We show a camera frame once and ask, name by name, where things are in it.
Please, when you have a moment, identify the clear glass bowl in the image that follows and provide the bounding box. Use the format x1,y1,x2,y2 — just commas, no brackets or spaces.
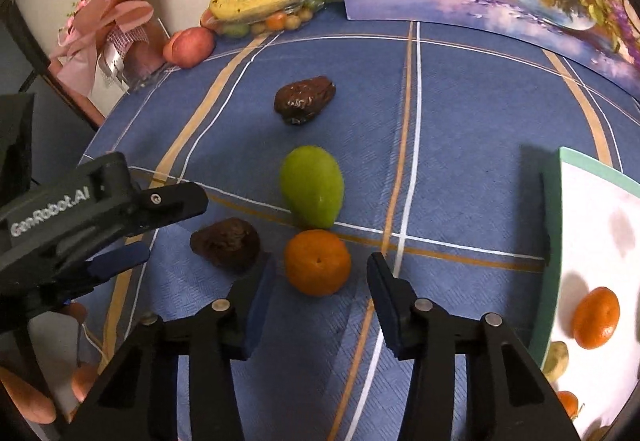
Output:
200,0,329,40

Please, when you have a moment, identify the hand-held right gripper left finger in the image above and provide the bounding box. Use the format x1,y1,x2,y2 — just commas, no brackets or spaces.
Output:
62,253,277,441

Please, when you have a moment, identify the brown wrinkled nut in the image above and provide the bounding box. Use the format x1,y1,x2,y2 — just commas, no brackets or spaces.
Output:
190,217,261,273

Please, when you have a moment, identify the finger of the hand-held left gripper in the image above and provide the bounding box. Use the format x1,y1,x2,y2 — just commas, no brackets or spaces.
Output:
86,242,152,284
134,182,209,233

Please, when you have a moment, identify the person's left hand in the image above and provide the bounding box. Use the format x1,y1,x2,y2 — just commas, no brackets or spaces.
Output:
0,362,100,426

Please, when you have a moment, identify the white tray with green rim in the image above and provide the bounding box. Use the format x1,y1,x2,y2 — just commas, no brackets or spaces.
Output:
529,147,640,441

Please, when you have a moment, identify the green mango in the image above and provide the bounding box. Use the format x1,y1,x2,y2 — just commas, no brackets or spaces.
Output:
279,145,346,230

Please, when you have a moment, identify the elongated brown date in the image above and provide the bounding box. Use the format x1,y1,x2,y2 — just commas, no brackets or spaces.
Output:
273,76,337,126

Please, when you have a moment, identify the pink wrapped bouquet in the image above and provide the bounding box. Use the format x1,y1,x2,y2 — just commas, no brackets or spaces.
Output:
49,0,170,98

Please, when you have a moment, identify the red peach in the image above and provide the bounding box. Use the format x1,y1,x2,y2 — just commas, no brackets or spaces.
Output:
163,27,217,70

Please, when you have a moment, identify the orange tangerine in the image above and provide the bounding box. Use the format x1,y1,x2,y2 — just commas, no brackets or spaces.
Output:
556,390,581,421
572,286,621,351
284,229,352,297

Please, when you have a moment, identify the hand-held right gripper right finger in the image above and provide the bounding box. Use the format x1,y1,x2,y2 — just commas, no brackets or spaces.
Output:
366,252,583,441

